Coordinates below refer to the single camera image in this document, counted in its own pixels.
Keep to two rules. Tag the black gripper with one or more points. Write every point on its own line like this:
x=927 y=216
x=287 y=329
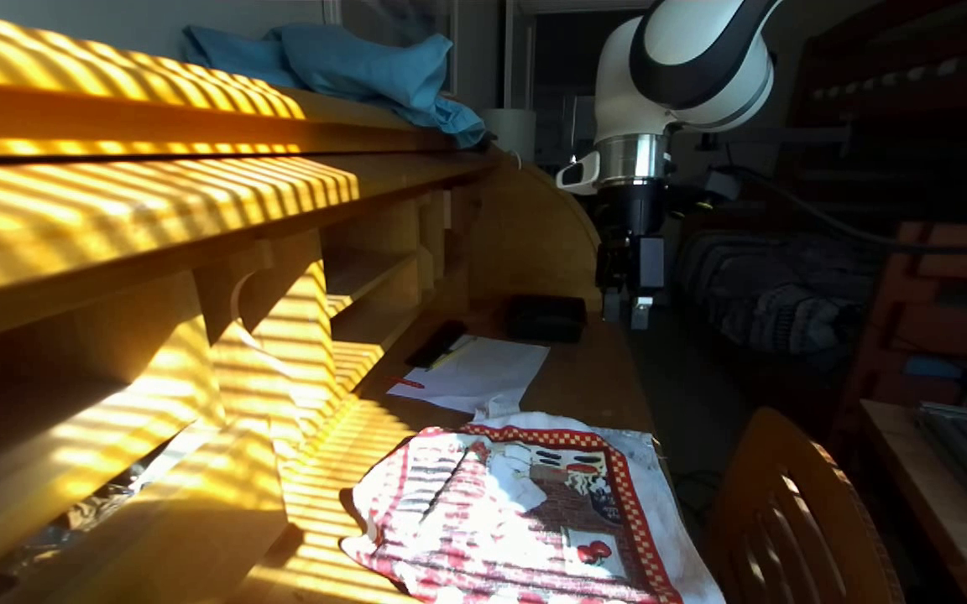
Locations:
x=634 y=237

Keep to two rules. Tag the white and red towel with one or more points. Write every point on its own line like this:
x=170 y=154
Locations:
x=529 y=526

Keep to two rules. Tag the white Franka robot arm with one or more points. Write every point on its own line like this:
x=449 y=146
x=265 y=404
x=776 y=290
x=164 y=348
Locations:
x=685 y=55

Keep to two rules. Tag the black box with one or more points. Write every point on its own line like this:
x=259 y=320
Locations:
x=545 y=317

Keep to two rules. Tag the bed with striped blanket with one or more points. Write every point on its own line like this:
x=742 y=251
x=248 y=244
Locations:
x=772 y=295

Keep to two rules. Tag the white paper sheet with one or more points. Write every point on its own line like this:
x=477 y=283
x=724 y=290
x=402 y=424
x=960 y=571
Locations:
x=485 y=374

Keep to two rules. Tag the black flat remote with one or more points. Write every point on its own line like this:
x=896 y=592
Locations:
x=436 y=343

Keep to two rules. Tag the red pen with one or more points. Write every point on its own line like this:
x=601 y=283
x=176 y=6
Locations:
x=411 y=383

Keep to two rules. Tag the wooden chair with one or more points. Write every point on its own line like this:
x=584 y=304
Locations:
x=787 y=526

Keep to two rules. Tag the dark wooden shelf unit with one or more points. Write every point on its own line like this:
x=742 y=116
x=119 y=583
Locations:
x=908 y=121

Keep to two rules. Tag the blue crumpled cloth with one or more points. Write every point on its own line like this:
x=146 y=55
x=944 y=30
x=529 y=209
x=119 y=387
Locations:
x=369 y=68

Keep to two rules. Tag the wooden side table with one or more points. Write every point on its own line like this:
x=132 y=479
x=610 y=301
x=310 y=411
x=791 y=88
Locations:
x=930 y=506

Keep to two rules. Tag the wooden desk with hutch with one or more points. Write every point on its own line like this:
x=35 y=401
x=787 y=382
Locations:
x=116 y=223

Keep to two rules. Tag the white door frame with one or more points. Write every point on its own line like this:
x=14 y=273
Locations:
x=518 y=68

